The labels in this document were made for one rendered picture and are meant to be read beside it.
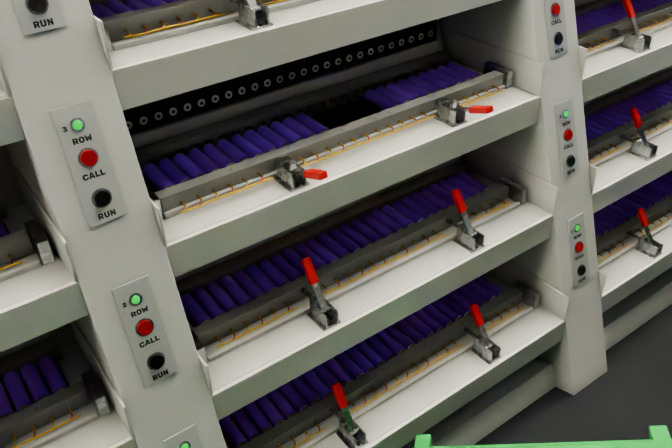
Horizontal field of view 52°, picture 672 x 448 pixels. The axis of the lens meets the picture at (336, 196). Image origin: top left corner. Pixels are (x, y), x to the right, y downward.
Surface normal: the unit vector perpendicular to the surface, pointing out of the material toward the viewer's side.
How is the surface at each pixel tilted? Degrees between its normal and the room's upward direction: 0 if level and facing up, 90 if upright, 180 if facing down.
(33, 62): 90
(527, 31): 90
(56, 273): 17
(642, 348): 0
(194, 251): 107
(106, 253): 90
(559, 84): 90
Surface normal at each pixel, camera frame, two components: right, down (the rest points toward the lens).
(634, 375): -0.20, -0.93
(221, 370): -0.04, -0.84
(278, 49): 0.58, 0.42
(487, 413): 0.55, 0.16
